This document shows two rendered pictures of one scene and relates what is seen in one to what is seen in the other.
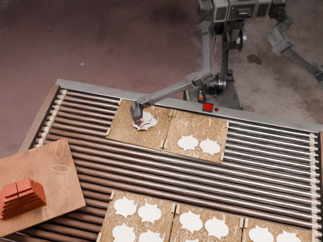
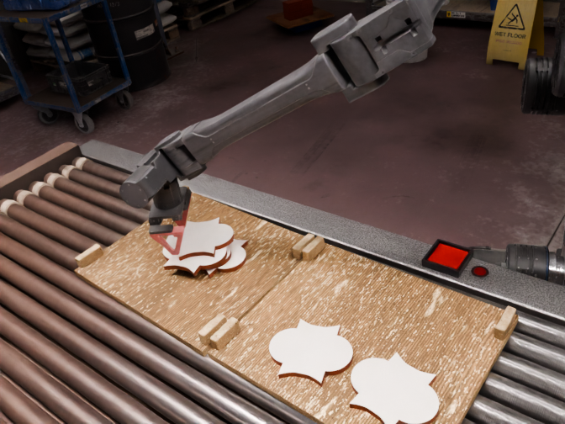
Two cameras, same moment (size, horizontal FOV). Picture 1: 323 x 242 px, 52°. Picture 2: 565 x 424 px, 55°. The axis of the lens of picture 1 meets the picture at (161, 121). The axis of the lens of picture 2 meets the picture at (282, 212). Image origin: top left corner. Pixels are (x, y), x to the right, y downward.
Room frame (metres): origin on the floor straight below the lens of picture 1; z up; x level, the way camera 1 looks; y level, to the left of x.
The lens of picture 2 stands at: (0.58, -0.48, 1.66)
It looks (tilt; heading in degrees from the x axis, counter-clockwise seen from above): 35 degrees down; 30
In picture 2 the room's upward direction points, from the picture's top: 9 degrees counter-clockwise
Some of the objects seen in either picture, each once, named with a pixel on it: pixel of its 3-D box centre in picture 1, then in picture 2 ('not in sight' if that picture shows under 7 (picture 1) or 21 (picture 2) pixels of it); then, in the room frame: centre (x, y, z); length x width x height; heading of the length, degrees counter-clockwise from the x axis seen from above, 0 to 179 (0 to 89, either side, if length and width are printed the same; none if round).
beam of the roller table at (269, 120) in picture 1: (184, 107); (368, 248); (1.47, -0.18, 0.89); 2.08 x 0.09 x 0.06; 78
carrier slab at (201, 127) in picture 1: (196, 136); (361, 336); (1.19, -0.25, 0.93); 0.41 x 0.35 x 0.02; 76
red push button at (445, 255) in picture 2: (207, 107); (447, 258); (1.44, -0.35, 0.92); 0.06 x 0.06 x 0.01; 78
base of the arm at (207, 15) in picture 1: (207, 19); not in sight; (1.79, -0.31, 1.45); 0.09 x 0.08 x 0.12; 97
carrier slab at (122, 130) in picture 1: (140, 124); (196, 258); (1.29, 0.15, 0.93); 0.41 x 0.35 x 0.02; 75
